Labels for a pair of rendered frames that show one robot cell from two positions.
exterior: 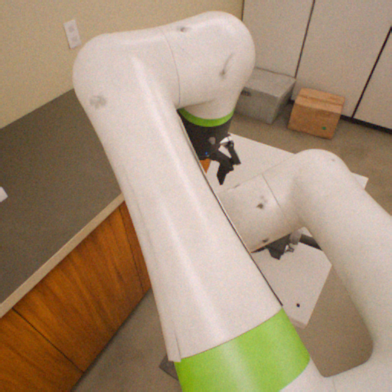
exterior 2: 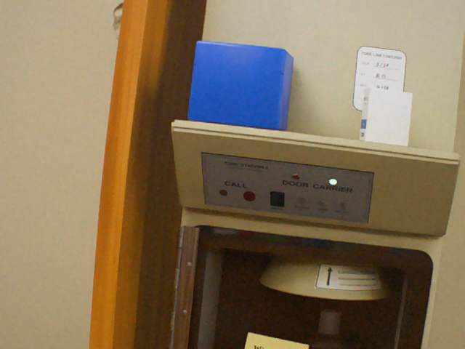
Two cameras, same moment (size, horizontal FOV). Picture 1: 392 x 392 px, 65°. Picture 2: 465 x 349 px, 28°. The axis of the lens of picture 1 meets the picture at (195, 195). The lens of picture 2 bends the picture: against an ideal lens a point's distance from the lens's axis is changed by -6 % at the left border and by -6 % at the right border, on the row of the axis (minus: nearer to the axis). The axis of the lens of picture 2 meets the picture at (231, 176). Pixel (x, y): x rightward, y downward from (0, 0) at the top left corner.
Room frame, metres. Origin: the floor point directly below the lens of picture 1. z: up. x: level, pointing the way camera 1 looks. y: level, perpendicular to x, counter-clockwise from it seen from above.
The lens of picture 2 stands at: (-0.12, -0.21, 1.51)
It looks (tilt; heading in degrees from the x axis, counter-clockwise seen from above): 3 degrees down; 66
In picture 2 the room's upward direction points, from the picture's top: 6 degrees clockwise
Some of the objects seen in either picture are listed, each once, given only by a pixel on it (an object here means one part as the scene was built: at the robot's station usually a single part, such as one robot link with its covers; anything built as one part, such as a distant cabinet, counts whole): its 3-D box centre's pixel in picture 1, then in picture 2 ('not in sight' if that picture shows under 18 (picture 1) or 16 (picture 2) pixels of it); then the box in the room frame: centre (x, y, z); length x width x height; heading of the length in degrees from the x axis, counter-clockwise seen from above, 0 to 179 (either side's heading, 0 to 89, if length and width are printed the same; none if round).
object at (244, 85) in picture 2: not in sight; (243, 86); (0.33, 0.79, 1.56); 0.10 x 0.10 x 0.09; 58
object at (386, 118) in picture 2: not in sight; (386, 117); (0.47, 0.70, 1.54); 0.05 x 0.05 x 0.06; 66
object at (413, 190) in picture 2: not in sight; (317, 180); (0.41, 0.74, 1.46); 0.32 x 0.11 x 0.10; 148
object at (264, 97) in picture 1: (256, 94); not in sight; (2.77, -0.60, 0.17); 0.60 x 0.42 x 0.33; 56
